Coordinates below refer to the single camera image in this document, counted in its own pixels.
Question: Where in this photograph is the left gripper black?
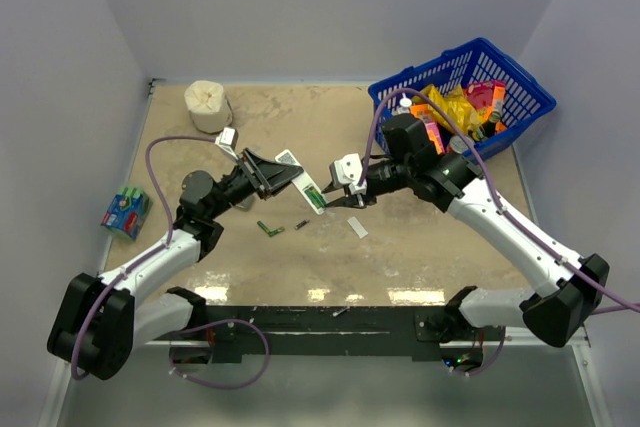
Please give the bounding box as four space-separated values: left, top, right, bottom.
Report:
207 148 302 220

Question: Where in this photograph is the green battery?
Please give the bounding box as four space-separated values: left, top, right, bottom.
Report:
305 186 326 209
257 221 271 234

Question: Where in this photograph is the white remote control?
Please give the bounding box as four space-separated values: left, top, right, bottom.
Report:
275 149 326 215

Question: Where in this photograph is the white battery cover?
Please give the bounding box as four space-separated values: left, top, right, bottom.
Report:
347 217 368 239

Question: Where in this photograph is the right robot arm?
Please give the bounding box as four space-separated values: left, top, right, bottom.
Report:
324 114 609 347

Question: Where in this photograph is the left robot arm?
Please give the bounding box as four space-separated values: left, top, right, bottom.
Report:
47 149 304 380

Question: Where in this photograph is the grey remote control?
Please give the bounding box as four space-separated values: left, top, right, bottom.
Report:
235 196 255 211

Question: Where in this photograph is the white tissue roll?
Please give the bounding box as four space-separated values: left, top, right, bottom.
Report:
184 80 233 134

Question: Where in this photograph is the white bottle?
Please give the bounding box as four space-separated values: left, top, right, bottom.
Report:
396 94 413 115

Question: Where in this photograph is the orange box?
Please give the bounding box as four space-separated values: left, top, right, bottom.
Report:
410 104 445 154

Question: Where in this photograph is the red soda can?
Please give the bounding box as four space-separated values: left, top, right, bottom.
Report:
446 135 474 155

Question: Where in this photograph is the yellow snack bag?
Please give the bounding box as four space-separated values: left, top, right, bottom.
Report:
421 84 488 141

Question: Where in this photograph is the battery multipack blue green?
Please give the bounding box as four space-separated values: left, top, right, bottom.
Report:
100 186 153 242

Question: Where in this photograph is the dark glass bottle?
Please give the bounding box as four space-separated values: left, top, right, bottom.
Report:
469 111 501 142

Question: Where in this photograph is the orange tall carton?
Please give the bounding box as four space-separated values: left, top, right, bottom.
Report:
491 80 506 118

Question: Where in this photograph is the blue plastic basket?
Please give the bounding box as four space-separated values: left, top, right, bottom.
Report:
367 36 557 163

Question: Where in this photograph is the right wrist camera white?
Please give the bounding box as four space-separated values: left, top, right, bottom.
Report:
329 153 367 195

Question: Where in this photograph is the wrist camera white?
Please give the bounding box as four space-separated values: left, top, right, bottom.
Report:
214 127 239 162
329 153 367 195

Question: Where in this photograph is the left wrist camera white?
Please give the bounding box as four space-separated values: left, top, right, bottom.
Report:
214 127 239 162

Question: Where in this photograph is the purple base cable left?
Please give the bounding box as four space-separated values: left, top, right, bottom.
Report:
168 319 271 390

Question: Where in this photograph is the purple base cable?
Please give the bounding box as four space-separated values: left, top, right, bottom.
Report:
447 331 506 378
168 319 271 390

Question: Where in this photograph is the black base frame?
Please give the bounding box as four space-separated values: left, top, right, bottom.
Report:
169 304 486 364

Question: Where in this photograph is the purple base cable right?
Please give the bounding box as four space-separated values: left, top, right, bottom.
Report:
447 331 506 378

